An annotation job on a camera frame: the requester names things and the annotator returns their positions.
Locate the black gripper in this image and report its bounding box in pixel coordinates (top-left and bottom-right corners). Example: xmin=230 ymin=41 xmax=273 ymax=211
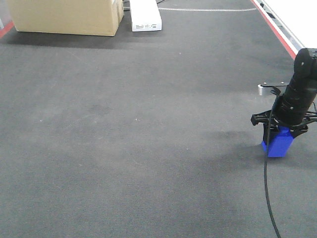
xmin=251 ymin=110 xmax=317 ymax=145

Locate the blue plastic block part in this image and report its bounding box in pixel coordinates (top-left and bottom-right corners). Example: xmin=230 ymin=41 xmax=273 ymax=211
xmin=268 ymin=126 xmax=294 ymax=158

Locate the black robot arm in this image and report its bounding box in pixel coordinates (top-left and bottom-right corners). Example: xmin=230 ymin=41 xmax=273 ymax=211
xmin=251 ymin=48 xmax=317 ymax=142

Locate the white long carton box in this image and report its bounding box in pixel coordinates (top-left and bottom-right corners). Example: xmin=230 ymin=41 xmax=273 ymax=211
xmin=130 ymin=0 xmax=162 ymax=32

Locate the brown cardboard box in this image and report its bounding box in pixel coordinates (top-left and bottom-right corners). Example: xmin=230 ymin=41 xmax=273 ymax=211
xmin=6 ymin=0 xmax=124 ymax=36

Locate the black cable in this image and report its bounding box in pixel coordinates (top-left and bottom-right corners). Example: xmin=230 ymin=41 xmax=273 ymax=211
xmin=264 ymin=93 xmax=282 ymax=238

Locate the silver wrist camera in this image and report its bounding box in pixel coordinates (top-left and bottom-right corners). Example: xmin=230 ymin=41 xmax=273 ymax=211
xmin=258 ymin=81 xmax=288 ymax=96

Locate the conveyor side rail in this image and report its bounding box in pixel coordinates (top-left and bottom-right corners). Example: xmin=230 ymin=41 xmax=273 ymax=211
xmin=251 ymin=0 xmax=304 ymax=60

